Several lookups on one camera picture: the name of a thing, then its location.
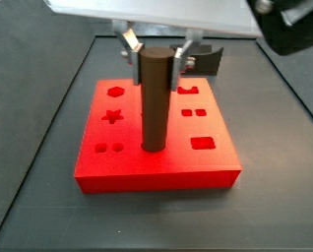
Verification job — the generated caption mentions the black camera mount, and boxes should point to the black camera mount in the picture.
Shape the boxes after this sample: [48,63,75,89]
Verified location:
[246,0,313,55]

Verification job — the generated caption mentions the dark oval peg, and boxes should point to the dark oval peg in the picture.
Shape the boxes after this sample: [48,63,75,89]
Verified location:
[139,47,175,153]

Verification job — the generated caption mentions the red shape-sorting block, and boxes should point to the red shape-sorting block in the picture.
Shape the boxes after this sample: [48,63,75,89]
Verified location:
[74,78,242,193]

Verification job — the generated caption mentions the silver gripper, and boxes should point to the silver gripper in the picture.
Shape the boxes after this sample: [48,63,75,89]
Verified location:
[43,0,262,91]

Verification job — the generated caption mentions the black curved holder stand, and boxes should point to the black curved holder stand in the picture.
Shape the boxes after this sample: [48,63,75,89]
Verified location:
[185,44,224,76]

